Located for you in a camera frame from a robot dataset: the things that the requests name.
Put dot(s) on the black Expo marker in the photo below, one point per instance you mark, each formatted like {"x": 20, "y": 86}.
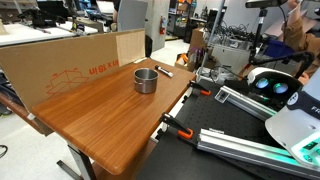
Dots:
{"x": 166, "y": 72}

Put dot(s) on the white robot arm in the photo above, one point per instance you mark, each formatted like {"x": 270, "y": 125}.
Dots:
{"x": 297, "y": 125}

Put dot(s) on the silver metal pot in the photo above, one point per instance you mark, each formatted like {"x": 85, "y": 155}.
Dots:
{"x": 145, "y": 80}

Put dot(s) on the far black orange clamp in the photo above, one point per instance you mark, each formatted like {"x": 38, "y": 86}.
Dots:
{"x": 202, "y": 89}

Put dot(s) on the black orange clamp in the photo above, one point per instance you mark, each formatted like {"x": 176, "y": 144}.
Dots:
{"x": 202, "y": 89}
{"x": 184, "y": 132}

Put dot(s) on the black perforated breadboard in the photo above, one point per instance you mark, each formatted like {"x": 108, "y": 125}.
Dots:
{"x": 176, "y": 158}

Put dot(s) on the near black orange clamp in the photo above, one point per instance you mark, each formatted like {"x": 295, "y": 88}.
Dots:
{"x": 184, "y": 132}

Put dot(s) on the red fire extinguisher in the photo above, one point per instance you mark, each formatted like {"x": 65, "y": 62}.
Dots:
{"x": 162, "y": 25}

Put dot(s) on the person in brown jacket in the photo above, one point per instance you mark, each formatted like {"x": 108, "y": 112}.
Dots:
{"x": 298, "y": 40}

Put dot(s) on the far aluminium extrusion rail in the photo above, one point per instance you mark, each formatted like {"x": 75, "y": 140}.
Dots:
{"x": 260, "y": 111}

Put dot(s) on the aluminium extrusion rail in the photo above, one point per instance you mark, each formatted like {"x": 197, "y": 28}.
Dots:
{"x": 255, "y": 153}
{"x": 260, "y": 111}

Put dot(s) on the near aluminium extrusion rail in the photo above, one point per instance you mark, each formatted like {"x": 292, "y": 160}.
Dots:
{"x": 255, "y": 153}

